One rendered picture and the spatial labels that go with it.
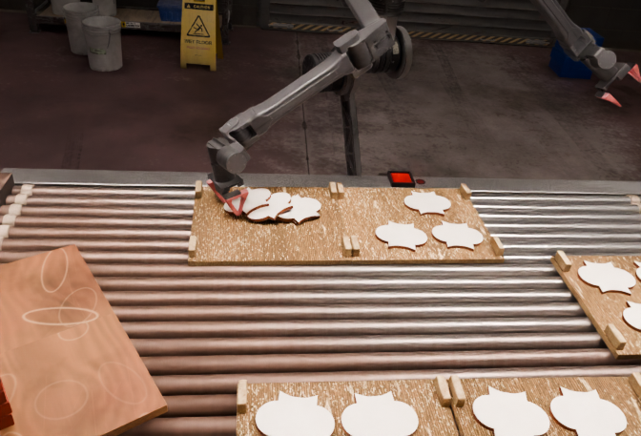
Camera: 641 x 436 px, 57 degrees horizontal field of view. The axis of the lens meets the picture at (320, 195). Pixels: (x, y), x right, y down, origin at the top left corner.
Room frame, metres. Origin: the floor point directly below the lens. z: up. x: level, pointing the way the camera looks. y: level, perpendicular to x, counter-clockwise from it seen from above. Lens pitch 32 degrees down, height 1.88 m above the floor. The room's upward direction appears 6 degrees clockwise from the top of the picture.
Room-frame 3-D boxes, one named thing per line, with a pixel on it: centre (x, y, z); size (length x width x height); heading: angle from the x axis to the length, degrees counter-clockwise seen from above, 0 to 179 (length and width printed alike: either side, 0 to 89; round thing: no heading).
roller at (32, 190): (1.55, -0.09, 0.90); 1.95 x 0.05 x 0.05; 99
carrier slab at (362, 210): (1.40, -0.27, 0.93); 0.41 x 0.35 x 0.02; 100
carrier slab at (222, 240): (1.34, 0.13, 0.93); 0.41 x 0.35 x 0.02; 100
